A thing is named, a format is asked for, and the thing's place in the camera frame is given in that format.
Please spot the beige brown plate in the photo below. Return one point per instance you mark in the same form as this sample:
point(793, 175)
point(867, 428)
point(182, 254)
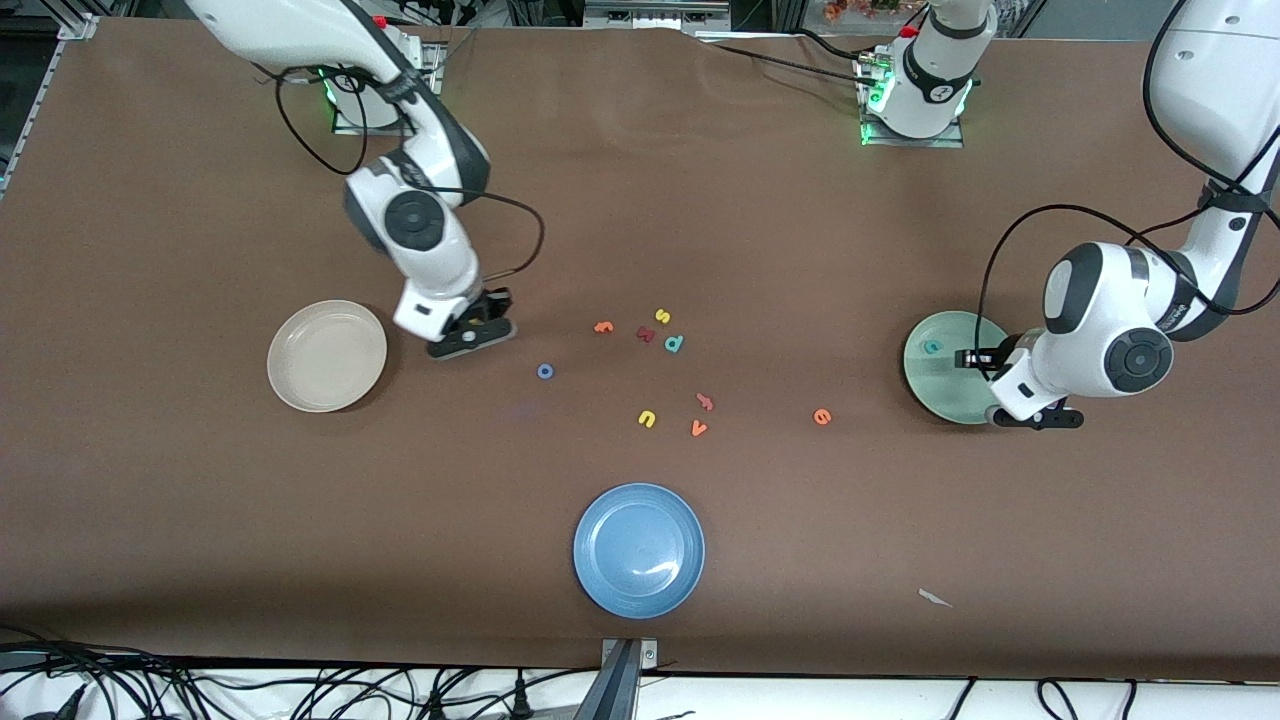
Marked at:
point(327, 356)

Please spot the aluminium frame profile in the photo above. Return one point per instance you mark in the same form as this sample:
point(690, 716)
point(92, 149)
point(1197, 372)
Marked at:
point(75, 25)

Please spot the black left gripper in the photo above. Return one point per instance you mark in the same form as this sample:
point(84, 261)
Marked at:
point(991, 358)

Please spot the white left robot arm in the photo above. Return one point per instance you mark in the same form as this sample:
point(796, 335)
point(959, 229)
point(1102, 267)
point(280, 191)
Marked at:
point(1110, 330)

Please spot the blue plate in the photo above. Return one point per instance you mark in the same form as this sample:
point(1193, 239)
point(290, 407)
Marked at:
point(639, 550)

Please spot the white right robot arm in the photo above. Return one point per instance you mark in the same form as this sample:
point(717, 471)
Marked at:
point(415, 220)

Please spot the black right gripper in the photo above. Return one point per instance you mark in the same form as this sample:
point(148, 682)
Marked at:
point(487, 309)

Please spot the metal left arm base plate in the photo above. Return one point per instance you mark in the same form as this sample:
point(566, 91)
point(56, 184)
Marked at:
point(940, 143)

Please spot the grey equipment box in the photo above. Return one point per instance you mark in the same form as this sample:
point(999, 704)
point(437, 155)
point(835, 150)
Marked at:
point(650, 12)

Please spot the orange artificial flowers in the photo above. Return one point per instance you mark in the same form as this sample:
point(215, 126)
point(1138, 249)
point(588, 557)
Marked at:
point(860, 8)

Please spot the brown table cover sheet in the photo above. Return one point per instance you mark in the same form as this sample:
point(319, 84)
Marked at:
point(640, 200)

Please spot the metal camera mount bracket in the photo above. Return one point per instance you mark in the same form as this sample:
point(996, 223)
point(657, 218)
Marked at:
point(625, 690)

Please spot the green plate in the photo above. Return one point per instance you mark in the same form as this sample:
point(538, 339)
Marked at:
point(940, 390)

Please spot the white paper scrap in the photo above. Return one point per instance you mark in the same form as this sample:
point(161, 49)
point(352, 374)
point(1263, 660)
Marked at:
point(935, 598)

